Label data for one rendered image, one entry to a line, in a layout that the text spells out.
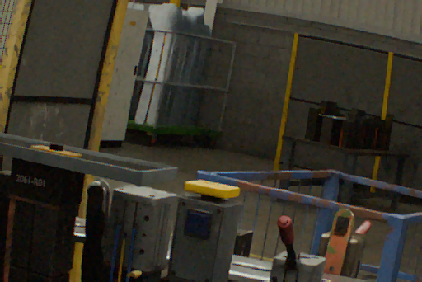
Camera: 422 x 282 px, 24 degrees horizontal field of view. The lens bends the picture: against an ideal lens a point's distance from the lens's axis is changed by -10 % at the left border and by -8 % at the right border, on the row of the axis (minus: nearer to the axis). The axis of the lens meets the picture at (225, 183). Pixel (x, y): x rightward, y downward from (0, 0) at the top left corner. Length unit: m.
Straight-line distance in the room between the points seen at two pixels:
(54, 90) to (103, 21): 0.51
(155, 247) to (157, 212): 0.06
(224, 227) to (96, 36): 4.01
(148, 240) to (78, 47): 3.68
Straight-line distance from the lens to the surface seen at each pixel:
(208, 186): 1.42
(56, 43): 5.07
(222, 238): 1.42
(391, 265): 3.45
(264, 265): 1.82
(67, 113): 5.29
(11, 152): 1.51
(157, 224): 1.64
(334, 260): 1.88
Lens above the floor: 1.32
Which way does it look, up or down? 6 degrees down
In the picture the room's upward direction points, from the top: 10 degrees clockwise
